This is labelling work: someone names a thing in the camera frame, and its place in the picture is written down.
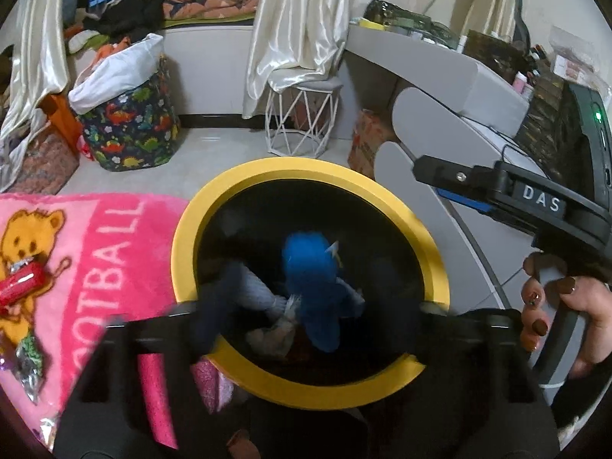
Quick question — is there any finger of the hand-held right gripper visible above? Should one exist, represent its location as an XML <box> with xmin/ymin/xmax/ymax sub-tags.
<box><xmin>437</xmin><ymin>186</ymin><xmax>495</xmax><ymax>216</ymax></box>
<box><xmin>413</xmin><ymin>154</ymin><xmax>500</xmax><ymax>187</ymax></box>

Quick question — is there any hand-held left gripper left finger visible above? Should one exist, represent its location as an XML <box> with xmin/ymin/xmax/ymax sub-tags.
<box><xmin>52</xmin><ymin>258</ymin><xmax>249</xmax><ymax>459</ymax></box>

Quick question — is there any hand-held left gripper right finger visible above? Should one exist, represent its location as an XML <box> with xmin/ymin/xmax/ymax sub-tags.
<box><xmin>411</xmin><ymin>308</ymin><xmax>560</xmax><ymax>459</ymax></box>

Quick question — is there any large white foam net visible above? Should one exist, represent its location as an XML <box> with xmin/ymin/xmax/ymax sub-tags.
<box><xmin>236</xmin><ymin>265</ymin><xmax>292</xmax><ymax>319</ymax></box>

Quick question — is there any blue plastic piece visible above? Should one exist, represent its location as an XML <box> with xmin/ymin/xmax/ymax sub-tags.
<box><xmin>281</xmin><ymin>232</ymin><xmax>366</xmax><ymax>355</ymax></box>

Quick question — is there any yellow rimmed black trash can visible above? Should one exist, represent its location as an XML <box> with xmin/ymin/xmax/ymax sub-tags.
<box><xmin>169</xmin><ymin>157</ymin><xmax>451</xmax><ymax>409</ymax></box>

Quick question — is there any silver green foil wrapper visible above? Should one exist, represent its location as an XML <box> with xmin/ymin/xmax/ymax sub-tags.
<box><xmin>14</xmin><ymin>335</ymin><xmax>49</xmax><ymax>402</ymax></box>

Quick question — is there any red snack wrapper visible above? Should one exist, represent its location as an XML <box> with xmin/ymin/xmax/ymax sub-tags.
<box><xmin>0</xmin><ymin>259</ymin><xmax>52</xmax><ymax>308</ymax></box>

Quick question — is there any person's right forearm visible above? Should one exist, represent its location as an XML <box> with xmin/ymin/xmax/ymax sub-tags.
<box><xmin>550</xmin><ymin>354</ymin><xmax>612</xmax><ymax>445</ymax></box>

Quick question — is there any person's right hand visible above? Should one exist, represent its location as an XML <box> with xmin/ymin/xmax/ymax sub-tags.
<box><xmin>520</xmin><ymin>252</ymin><xmax>612</xmax><ymax>378</ymax></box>

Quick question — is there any grey drawer cabinet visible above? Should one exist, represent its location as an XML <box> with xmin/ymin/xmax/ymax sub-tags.
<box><xmin>373</xmin><ymin>86</ymin><xmax>570</xmax><ymax>326</ymax></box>

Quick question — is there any dark patterned storage box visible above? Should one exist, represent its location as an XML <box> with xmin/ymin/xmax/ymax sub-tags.
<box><xmin>516</xmin><ymin>74</ymin><xmax>594</xmax><ymax>187</ymax></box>

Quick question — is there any orange brown box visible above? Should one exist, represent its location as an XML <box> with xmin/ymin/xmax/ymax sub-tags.
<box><xmin>347</xmin><ymin>109</ymin><xmax>400</xmax><ymax>177</ymax></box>

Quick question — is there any grey vanity desk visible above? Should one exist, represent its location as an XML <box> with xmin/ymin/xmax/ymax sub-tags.
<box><xmin>344</xmin><ymin>24</ymin><xmax>531</xmax><ymax>139</ymax></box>

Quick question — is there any pink bottle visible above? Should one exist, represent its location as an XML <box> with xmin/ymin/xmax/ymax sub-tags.
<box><xmin>511</xmin><ymin>72</ymin><xmax>536</xmax><ymax>101</ymax></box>

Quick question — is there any brown woven bag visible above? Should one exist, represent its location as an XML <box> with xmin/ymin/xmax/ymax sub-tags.
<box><xmin>464</xmin><ymin>29</ymin><xmax>531</xmax><ymax>75</ymax></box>

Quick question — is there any pink printed blanket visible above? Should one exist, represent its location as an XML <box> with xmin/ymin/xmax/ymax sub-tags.
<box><xmin>0</xmin><ymin>192</ymin><xmax>240</xmax><ymax>450</ymax></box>

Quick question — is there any row of small jars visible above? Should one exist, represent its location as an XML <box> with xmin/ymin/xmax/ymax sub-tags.
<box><xmin>406</xmin><ymin>24</ymin><xmax>464</xmax><ymax>51</ymax></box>

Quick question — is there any clear plastic bag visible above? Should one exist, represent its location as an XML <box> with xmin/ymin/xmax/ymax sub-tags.
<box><xmin>547</xmin><ymin>24</ymin><xmax>598</xmax><ymax>77</ymax></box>

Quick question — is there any arched vanity mirror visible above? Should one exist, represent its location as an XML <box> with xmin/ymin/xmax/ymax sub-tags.
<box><xmin>423</xmin><ymin>0</ymin><xmax>531</xmax><ymax>53</ymax></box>

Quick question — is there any camouflage bag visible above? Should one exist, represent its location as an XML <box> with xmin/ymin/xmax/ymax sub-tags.
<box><xmin>364</xmin><ymin>0</ymin><xmax>455</xmax><ymax>41</ymax></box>

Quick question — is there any dinosaur print laundry basket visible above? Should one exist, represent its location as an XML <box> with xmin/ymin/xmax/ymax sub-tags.
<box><xmin>76</xmin><ymin>55</ymin><xmax>181</xmax><ymax>172</ymax></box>

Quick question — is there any cream satin curtain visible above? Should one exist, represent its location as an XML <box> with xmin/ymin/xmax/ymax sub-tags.
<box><xmin>241</xmin><ymin>0</ymin><xmax>366</xmax><ymax>118</ymax></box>
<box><xmin>0</xmin><ymin>0</ymin><xmax>72</xmax><ymax>192</ymax></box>

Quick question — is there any brown patterned bag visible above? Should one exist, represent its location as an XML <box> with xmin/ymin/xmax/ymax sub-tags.
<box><xmin>10</xmin><ymin>129</ymin><xmax>80</xmax><ymax>194</ymax></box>

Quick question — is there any orange bag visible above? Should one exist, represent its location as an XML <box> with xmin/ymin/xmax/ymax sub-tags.
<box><xmin>41</xmin><ymin>93</ymin><xmax>84</xmax><ymax>154</ymax></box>

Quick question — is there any white basket liner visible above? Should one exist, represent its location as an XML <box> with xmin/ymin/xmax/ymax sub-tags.
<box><xmin>68</xmin><ymin>33</ymin><xmax>164</xmax><ymax>116</ymax></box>

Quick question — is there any orange garment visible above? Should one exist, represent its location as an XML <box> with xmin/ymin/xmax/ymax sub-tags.
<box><xmin>91</xmin><ymin>36</ymin><xmax>132</xmax><ymax>65</ymax></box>

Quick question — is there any green mat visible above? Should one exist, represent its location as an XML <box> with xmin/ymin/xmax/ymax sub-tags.
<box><xmin>160</xmin><ymin>12</ymin><xmax>254</xmax><ymax>29</ymax></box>

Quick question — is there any orange patterned quilt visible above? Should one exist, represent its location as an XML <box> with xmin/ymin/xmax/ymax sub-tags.
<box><xmin>161</xmin><ymin>0</ymin><xmax>263</xmax><ymax>21</ymax></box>

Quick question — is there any black clothes heap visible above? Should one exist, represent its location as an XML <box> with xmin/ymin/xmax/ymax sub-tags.
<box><xmin>86</xmin><ymin>0</ymin><xmax>166</xmax><ymax>39</ymax></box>

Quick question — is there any white wire stool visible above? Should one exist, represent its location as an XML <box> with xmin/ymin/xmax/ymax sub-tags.
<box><xmin>264</xmin><ymin>76</ymin><xmax>344</xmax><ymax>158</ymax></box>

